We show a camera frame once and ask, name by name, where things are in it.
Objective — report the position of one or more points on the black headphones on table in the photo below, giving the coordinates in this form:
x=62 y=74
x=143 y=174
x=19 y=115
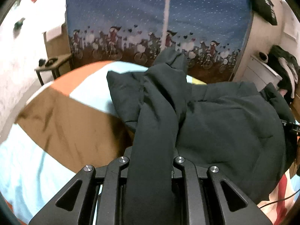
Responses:
x=48 y=62

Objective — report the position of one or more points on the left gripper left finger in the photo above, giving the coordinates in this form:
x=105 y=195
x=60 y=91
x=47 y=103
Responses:
x=92 y=196

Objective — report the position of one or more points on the small wooden side table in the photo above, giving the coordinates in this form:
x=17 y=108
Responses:
x=62 y=59

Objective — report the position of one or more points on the brown cardboard box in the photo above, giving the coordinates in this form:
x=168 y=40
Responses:
x=57 y=44

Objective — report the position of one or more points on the black bag on wardrobe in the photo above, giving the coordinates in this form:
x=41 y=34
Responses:
x=265 y=9

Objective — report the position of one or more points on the wooden headboard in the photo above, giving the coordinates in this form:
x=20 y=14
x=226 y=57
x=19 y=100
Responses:
x=295 y=106

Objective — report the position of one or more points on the colour block bed sheet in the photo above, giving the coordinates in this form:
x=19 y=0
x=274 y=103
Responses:
x=73 y=123

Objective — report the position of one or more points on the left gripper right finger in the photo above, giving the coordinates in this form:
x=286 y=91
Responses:
x=208 y=196

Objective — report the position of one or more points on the pile of clothes on cabinet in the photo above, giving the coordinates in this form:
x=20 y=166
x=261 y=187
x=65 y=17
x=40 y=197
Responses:
x=286 y=65

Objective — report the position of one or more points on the white drawer cabinet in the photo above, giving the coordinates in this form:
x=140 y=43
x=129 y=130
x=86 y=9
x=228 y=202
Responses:
x=260 y=74

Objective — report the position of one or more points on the dark green padded coat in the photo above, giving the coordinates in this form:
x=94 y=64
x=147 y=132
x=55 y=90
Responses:
x=231 y=125

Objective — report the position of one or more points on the blue printed fabric wardrobe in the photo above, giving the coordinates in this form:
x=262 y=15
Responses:
x=210 y=33

